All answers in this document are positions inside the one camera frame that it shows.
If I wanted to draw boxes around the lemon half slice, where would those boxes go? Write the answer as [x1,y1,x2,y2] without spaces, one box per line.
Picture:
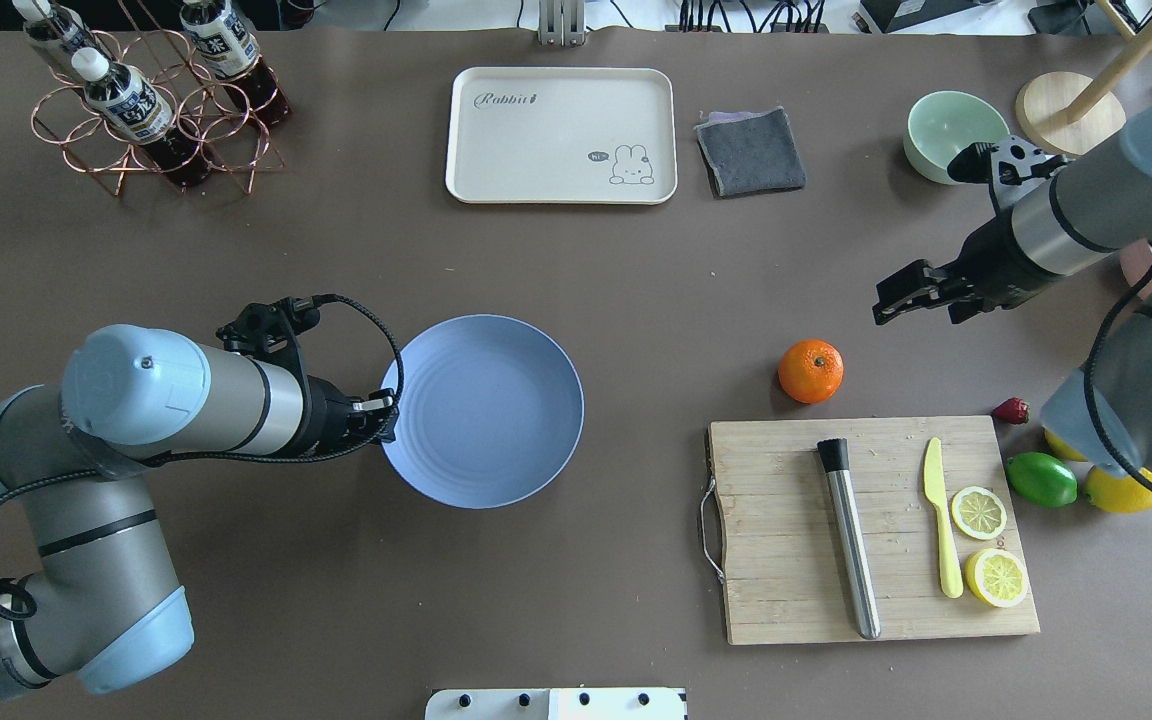
[948,486,1009,541]
[964,548,1029,609]

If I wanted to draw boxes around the pink bowl with ice cubes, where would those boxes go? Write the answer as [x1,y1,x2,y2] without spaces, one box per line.
[1117,240,1152,301]

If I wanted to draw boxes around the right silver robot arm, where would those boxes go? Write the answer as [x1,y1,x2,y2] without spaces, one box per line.
[873,106,1152,477]

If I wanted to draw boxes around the orange mandarin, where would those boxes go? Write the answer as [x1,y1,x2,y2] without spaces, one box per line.
[776,340,846,404]

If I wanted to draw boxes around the mint green bowl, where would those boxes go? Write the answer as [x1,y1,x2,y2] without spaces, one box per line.
[902,90,1010,184]

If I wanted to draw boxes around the wooden cutting board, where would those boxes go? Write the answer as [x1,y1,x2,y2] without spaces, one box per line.
[707,415,1041,646]

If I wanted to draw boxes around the wooden cup rack stand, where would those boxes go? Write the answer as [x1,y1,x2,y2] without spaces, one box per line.
[1015,1,1152,158]

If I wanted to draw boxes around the blue plate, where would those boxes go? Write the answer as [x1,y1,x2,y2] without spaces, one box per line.
[382,314,585,510]

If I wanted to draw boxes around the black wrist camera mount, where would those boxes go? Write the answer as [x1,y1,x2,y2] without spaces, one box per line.
[946,135,1073,215]

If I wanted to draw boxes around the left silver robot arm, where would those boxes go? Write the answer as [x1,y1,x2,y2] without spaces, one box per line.
[0,324,402,702]

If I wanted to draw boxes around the dark tea bottle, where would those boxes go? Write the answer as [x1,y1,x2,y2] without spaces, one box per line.
[71,47,211,188]
[12,0,113,81]
[179,1,291,128]

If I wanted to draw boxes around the steel muddler with black tip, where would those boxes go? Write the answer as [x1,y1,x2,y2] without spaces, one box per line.
[817,438,882,641]

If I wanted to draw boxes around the cream rabbit tray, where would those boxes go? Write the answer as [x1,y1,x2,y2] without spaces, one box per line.
[444,67,679,205]

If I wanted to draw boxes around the aluminium frame post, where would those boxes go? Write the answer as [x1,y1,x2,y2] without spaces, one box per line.
[536,0,588,47]

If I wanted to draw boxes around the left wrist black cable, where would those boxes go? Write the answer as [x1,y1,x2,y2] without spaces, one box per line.
[0,293,407,623]

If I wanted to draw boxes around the yellow lemon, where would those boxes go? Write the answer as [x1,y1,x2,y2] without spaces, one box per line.
[1083,467,1152,514]
[1043,427,1087,462]

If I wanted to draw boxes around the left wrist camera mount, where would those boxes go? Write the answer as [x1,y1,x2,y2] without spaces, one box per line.
[215,297,321,379]

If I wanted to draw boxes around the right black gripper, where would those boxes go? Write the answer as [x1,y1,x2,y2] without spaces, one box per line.
[872,214,1039,325]

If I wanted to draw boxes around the green lime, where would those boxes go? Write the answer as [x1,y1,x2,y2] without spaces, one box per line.
[1005,452,1079,509]

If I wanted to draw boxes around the grey folded cloth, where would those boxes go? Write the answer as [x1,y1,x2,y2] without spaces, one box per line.
[694,106,806,199]

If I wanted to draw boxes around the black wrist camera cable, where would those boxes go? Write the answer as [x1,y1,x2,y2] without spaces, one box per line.
[1082,256,1152,526]

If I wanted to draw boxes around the red strawberry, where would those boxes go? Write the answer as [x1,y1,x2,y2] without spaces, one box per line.
[990,396,1030,425]

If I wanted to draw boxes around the yellow plastic knife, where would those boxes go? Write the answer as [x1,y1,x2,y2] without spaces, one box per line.
[922,437,964,600]

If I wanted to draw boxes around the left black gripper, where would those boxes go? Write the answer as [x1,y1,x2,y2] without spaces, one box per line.
[298,378,399,457]

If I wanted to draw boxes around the copper wire bottle rack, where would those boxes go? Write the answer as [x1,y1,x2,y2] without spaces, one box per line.
[14,1,291,196]

